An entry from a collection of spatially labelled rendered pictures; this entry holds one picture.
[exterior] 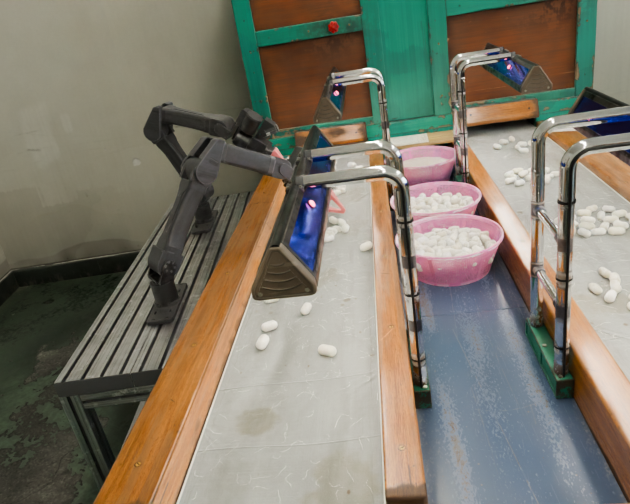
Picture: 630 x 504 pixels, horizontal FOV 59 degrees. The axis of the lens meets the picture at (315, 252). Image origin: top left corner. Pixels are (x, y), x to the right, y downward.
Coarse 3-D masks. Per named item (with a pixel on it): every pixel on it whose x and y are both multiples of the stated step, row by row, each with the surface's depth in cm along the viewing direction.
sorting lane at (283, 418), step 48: (336, 240) 155; (336, 288) 130; (240, 336) 118; (288, 336) 115; (336, 336) 112; (240, 384) 103; (288, 384) 101; (336, 384) 99; (240, 432) 91; (288, 432) 90; (336, 432) 88; (192, 480) 84; (240, 480) 82; (288, 480) 81; (336, 480) 79
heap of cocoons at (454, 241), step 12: (444, 228) 150; (456, 228) 150; (468, 228) 148; (420, 240) 147; (432, 240) 145; (444, 240) 144; (456, 240) 145; (468, 240) 146; (480, 240) 144; (492, 240) 140; (420, 252) 140; (432, 252) 139; (444, 252) 139; (456, 252) 137; (468, 252) 137
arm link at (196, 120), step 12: (156, 108) 186; (168, 108) 187; (180, 108) 189; (156, 120) 188; (168, 120) 188; (180, 120) 187; (192, 120) 186; (204, 120) 184; (216, 120) 183; (228, 120) 185; (144, 132) 191; (156, 132) 190
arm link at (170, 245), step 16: (192, 160) 146; (192, 176) 144; (192, 192) 145; (176, 208) 145; (192, 208) 147; (176, 224) 145; (160, 240) 147; (176, 240) 146; (160, 256) 144; (176, 256) 146; (160, 272) 144; (176, 272) 147
